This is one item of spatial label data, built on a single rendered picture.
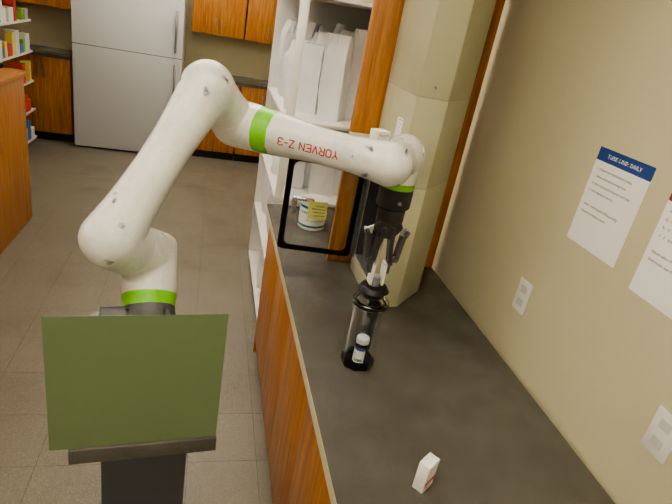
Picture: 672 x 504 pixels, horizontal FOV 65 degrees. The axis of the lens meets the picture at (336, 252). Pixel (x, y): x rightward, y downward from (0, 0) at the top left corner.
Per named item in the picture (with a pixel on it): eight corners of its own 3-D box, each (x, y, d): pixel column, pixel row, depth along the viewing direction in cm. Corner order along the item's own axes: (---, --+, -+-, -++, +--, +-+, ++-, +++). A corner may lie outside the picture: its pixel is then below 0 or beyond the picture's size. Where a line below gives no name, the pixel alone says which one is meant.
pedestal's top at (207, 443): (68, 465, 117) (67, 451, 115) (84, 373, 144) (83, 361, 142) (215, 450, 128) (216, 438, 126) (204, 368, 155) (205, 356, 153)
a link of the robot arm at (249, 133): (194, 124, 132) (214, 83, 134) (215, 148, 144) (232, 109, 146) (258, 142, 127) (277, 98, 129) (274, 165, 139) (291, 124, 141)
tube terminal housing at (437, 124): (404, 270, 232) (449, 91, 201) (430, 309, 204) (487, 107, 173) (349, 266, 226) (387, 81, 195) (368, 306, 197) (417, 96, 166)
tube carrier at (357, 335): (369, 348, 170) (383, 291, 161) (378, 370, 160) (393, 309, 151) (336, 348, 167) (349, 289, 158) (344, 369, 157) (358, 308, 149)
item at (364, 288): (382, 288, 160) (386, 269, 157) (391, 304, 152) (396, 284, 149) (353, 287, 157) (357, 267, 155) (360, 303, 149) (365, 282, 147)
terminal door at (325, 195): (348, 257, 222) (367, 165, 206) (276, 247, 218) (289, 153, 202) (348, 256, 223) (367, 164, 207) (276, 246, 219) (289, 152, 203)
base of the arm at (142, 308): (54, 330, 115) (56, 303, 117) (72, 340, 129) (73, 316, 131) (178, 325, 121) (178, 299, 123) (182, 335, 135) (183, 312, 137)
